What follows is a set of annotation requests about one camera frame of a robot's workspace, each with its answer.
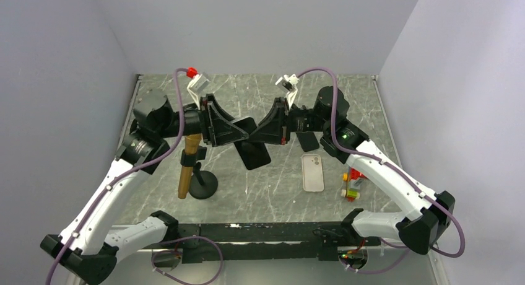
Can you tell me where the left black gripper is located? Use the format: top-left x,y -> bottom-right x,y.
158,94 -> 249,147

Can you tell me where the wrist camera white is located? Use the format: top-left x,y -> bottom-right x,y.
275,74 -> 300,110
186,67 -> 210,108

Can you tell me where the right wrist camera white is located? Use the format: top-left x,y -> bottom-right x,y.
275,74 -> 300,110

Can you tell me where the black microphone stand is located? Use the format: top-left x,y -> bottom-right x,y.
188,146 -> 219,200

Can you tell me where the phone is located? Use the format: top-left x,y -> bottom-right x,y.
232,117 -> 271,170

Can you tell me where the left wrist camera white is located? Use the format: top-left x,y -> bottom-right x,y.
186,67 -> 210,108

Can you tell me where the beige phone case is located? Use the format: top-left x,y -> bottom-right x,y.
301,154 -> 324,193

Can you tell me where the black smartphone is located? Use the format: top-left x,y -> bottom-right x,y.
295,131 -> 319,152

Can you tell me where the gold microphone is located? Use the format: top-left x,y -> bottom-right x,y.
178,134 -> 202,200

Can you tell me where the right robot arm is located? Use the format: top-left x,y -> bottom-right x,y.
249,85 -> 466,258

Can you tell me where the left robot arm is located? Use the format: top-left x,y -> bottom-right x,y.
40,90 -> 248,284

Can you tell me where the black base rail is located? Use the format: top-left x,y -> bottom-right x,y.
137,221 -> 370,264

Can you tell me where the colourful toy brick assembly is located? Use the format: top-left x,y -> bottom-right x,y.
340,167 -> 368,202

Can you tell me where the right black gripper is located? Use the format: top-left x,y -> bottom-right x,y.
248,96 -> 331,144

